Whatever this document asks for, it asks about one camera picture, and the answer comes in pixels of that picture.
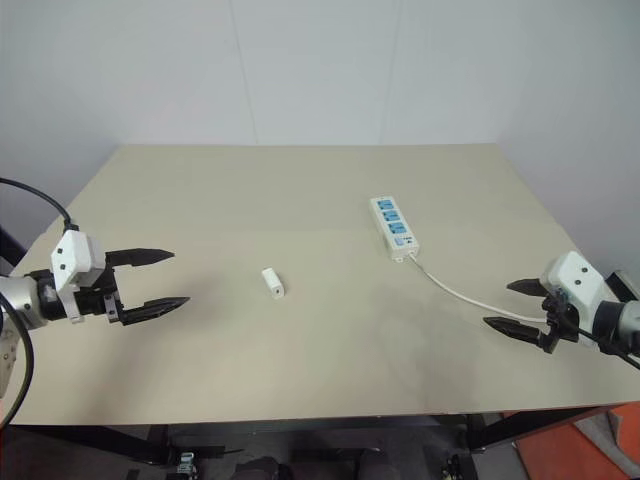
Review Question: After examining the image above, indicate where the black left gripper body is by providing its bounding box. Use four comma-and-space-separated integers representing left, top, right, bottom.
73, 253, 127, 327

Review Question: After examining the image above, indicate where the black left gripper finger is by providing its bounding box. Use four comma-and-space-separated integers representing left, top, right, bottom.
104, 246, 177, 269
119, 296, 193, 327

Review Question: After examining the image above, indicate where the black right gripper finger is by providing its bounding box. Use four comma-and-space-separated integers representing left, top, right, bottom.
505, 277, 552, 300
482, 315, 545, 347

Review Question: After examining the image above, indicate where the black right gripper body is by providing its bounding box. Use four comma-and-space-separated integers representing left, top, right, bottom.
536, 283, 582, 357

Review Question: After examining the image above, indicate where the white plug adapter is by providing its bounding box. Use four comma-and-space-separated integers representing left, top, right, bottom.
260, 267, 287, 301

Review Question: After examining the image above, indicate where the white power strip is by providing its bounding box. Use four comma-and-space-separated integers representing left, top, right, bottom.
369, 195, 421, 263

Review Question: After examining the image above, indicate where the white robot body panel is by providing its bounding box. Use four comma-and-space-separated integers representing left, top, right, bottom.
0, 328, 22, 400

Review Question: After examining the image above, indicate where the grey foam pad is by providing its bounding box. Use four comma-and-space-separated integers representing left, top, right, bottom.
573, 409, 640, 452

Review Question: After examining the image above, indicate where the orange floor mat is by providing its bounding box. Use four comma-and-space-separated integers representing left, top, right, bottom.
513, 402, 640, 480

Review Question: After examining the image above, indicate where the dark rounded shape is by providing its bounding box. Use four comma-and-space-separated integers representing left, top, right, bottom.
233, 458, 282, 480

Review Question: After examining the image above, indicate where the white power cord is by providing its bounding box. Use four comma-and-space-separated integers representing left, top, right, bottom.
406, 251, 549, 323

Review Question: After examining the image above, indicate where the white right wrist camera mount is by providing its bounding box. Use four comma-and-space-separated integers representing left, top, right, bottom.
543, 250, 607, 315

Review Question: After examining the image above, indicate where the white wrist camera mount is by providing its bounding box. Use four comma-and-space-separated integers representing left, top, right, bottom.
543, 250, 607, 315
50, 228, 107, 326

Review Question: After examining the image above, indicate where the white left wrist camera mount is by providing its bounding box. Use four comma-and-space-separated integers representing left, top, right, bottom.
50, 228, 107, 326

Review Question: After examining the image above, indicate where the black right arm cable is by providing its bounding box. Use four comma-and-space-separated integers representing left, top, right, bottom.
563, 323, 640, 372

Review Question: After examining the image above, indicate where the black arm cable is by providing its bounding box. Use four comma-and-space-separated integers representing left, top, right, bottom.
0, 177, 79, 429
563, 323, 640, 372

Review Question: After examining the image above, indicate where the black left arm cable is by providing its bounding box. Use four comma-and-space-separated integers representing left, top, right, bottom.
0, 177, 79, 429

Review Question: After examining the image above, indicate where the black metal table frame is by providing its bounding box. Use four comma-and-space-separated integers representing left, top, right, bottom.
0, 405, 619, 480

